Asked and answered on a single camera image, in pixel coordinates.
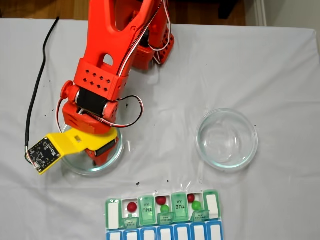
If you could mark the glass bowl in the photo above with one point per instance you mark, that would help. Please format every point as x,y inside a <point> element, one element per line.
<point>118,152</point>
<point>240,155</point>

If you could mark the green ball pill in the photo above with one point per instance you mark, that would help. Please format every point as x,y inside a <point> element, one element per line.
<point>196,205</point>
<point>165,208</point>

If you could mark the red ball pill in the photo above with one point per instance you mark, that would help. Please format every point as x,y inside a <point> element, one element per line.
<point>161,200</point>
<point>132,206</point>
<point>191,197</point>

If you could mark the white tablecloth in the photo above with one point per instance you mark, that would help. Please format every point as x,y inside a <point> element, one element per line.
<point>250,75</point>

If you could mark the weekly pill organizer box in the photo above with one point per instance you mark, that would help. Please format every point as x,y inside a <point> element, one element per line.
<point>162,232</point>

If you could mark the camera board on yellow mount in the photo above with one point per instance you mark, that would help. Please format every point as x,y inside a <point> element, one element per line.
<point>45,153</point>

